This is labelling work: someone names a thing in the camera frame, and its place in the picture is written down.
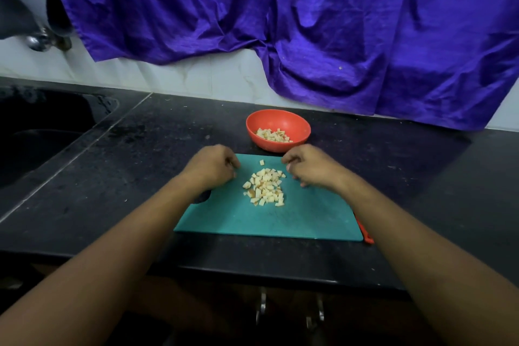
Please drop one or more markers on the metal faucet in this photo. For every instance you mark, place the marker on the metal faucet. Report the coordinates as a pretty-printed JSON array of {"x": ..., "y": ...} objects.
[{"x": 45, "y": 33}]

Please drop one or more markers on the orange bowl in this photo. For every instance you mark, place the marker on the orange bowl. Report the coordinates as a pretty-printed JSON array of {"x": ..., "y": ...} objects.
[{"x": 258, "y": 121}]

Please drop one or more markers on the person's left forearm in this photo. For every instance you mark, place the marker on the person's left forearm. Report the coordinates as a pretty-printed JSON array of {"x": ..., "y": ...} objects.
[{"x": 89, "y": 277}]

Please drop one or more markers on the person's right hand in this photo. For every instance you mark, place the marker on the person's right hand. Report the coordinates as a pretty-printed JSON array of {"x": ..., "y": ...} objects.
[{"x": 318, "y": 167}]

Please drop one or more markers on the teal plastic cutting board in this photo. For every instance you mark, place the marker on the teal plastic cutting board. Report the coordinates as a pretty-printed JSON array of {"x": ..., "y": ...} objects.
[{"x": 308, "y": 216}]

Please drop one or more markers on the dark kitchen sink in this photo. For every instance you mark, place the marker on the dark kitchen sink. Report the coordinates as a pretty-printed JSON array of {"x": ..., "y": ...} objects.
[{"x": 40, "y": 131}]

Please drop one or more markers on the purple cloth curtain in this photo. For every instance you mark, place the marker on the purple cloth curtain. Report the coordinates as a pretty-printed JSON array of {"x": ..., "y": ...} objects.
[{"x": 381, "y": 25}]

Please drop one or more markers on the person's right forearm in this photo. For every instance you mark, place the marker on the person's right forearm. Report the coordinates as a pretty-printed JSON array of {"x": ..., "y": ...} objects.
[{"x": 446, "y": 269}]

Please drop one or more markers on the person's left hand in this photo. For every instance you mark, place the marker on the person's left hand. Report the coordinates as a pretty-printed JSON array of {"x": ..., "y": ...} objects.
[{"x": 209, "y": 167}]

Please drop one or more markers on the pile of diced apple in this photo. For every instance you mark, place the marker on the pile of diced apple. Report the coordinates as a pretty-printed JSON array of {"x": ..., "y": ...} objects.
[{"x": 266, "y": 187}]

